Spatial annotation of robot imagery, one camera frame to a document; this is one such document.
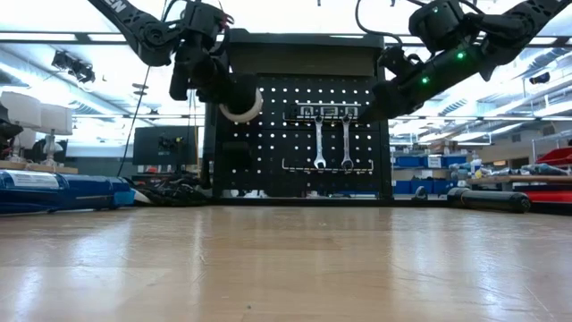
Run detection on white shade table lamp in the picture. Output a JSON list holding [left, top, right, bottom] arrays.
[[39, 103, 74, 167], [0, 91, 43, 163]]

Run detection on red tilted storage bin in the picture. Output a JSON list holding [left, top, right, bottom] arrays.
[[534, 147, 572, 167]]

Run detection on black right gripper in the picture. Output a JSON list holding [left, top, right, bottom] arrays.
[[357, 44, 443, 123]]

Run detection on black pegboard cart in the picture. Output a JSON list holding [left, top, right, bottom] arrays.
[[203, 29, 394, 200]]

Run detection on silver combination wrench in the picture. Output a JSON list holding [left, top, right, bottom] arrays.
[[341, 114, 355, 171], [312, 114, 327, 170]]

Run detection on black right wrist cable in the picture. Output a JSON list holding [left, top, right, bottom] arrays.
[[355, 0, 419, 46]]

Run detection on wooden shelf board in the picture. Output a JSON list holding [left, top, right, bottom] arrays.
[[0, 159, 80, 175]]

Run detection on black cylindrical flashlight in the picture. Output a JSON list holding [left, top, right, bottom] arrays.
[[446, 186, 532, 214]]

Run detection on black hanging cable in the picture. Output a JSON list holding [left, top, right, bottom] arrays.
[[116, 65, 151, 178]]

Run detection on white tape roll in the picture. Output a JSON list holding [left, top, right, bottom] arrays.
[[217, 87, 265, 125]]

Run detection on blue caulking gun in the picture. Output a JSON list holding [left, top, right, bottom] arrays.
[[0, 168, 151, 215]]

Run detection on black computer monitor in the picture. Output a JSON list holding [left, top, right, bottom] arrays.
[[132, 125, 200, 166]]

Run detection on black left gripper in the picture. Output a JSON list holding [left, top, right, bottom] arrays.
[[168, 42, 260, 116]]

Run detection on red plastic bin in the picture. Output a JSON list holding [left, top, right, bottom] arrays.
[[513, 190, 572, 205]]

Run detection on black work gloves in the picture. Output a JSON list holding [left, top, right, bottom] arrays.
[[129, 176, 211, 207]]

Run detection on black aluminium table frame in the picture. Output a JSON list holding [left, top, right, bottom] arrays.
[[133, 195, 572, 216]]

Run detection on wooden workbench top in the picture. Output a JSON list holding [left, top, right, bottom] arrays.
[[467, 174, 572, 185]]

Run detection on silver wire hook rail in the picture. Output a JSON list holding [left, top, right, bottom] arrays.
[[281, 158, 374, 174], [282, 111, 374, 124]]

